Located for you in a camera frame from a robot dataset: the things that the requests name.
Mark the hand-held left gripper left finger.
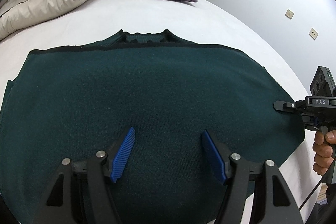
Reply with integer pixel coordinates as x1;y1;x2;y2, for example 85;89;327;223
34;127;136;224

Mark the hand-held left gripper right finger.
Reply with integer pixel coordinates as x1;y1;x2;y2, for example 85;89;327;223
201;130;302;224

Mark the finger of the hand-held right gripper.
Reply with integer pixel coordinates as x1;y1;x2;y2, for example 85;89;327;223
302;114;321;131
273;100;302;113

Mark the dark green knit sweater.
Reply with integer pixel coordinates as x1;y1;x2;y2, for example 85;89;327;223
0;28;305;224

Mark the person's right hand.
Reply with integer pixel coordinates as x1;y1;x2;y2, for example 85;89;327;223
313;131;336;174

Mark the white bed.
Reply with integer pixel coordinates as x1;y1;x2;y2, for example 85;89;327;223
0;0;326;214

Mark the black cable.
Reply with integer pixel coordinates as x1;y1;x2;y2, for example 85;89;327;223
299;174;328;214

